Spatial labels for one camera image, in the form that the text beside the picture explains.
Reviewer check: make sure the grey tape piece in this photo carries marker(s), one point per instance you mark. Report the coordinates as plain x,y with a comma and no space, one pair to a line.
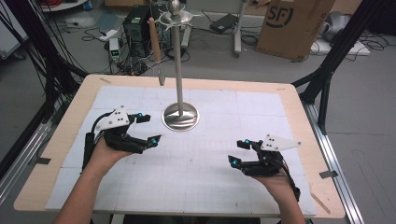
328,174

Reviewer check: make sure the black computer tower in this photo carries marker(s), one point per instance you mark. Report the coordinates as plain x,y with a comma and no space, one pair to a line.
137,31

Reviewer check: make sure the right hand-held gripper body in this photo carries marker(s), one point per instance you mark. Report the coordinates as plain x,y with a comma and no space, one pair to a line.
271,155

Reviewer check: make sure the white stand pole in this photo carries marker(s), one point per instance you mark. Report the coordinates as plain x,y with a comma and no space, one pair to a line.
239,31

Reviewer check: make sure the black metal frame strut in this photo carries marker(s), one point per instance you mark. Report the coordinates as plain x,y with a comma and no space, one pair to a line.
49,62
330,68

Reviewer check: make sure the brown cardboard box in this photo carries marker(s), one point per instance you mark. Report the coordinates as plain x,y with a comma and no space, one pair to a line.
292,28

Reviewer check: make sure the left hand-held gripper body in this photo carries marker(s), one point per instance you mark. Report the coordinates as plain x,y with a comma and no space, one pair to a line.
113,119

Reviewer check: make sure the aluminium rail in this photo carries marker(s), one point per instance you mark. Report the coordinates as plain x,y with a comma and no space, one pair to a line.
336,161
21,161

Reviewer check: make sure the white gridded mat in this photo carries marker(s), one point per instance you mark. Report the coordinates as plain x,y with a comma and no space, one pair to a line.
202,174

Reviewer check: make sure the metal utensil stand with hooks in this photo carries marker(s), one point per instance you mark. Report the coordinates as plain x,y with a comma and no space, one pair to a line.
180,119

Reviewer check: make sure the flat black box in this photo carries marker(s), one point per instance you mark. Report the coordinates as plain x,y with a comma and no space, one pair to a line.
223,22

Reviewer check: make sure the black tape piece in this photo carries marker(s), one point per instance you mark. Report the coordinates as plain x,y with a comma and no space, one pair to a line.
43,160

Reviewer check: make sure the person's right hand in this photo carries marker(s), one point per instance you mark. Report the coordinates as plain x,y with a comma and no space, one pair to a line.
277,186

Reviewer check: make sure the small device with green display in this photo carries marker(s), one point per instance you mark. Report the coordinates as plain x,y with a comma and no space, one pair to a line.
114,49

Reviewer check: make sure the thin wooden stick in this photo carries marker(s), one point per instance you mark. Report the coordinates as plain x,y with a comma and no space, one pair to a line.
320,203

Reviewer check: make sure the white power strip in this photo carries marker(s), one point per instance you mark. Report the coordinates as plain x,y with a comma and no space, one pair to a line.
108,35

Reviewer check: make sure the person's left hand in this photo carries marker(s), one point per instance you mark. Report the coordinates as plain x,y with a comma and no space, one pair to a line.
106,155

